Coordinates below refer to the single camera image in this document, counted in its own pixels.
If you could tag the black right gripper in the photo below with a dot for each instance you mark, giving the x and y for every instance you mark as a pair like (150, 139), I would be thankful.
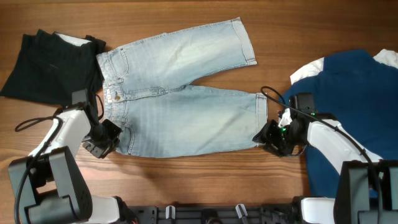
(270, 140)

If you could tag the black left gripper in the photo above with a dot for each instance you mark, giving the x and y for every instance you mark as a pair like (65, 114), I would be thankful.
(103, 150)

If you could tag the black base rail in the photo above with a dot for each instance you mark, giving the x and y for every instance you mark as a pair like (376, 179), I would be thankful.
(265, 214)

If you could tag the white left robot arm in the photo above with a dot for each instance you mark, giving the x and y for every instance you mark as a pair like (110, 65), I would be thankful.
(48, 185)

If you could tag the folded black garment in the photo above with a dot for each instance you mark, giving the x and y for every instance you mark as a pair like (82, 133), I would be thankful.
(50, 67)

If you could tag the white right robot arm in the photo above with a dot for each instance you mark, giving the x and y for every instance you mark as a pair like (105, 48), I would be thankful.
(367, 188)

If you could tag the dark blue garment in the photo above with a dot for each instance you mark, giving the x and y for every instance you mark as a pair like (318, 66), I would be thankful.
(362, 94)

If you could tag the white garment in pile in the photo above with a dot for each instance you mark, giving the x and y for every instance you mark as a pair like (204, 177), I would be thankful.
(387, 57)

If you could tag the light blue denim shorts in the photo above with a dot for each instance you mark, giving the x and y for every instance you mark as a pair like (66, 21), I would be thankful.
(150, 93)

